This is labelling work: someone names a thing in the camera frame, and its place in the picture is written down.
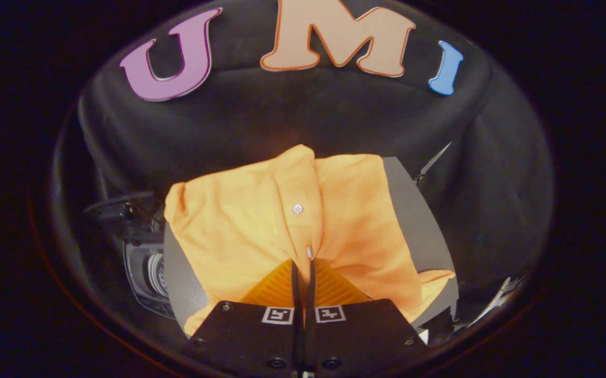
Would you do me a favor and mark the orange shirt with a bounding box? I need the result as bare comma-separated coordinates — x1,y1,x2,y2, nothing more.
164,144,457,337

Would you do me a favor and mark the black backdrop cloth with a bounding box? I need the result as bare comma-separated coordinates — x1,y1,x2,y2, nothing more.
77,0,553,316

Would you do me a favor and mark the grey cabinet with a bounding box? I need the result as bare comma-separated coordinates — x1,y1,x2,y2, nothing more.
162,156,460,337

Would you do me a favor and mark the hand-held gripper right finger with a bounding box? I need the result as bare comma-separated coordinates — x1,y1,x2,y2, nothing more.
303,257,430,378

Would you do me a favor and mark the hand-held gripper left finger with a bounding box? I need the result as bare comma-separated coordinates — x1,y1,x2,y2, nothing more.
182,258,304,378

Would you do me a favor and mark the thin metal stand pole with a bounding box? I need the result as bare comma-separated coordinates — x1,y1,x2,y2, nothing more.
414,141,453,185

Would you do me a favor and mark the small grey washing machine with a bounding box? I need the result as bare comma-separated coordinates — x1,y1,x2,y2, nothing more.
83,190,175,320

